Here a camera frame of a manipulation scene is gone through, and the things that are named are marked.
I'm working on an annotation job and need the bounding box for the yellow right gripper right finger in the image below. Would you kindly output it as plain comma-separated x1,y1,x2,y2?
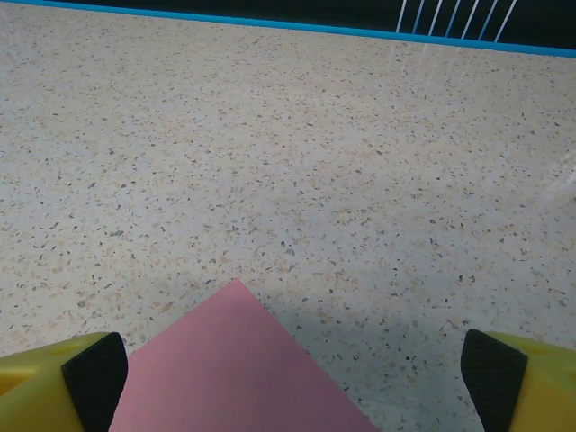
462,328,576,432

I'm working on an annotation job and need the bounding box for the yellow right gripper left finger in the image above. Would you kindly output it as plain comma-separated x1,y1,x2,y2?
0,331,130,432

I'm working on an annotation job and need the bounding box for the pink square paper sheet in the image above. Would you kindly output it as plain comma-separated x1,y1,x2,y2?
109,277,382,432

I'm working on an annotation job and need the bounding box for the blue table edge strip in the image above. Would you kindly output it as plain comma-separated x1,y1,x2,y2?
0,0,576,59

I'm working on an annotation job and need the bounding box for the blue gear print panel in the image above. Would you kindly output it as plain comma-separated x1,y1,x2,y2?
62,0,576,49

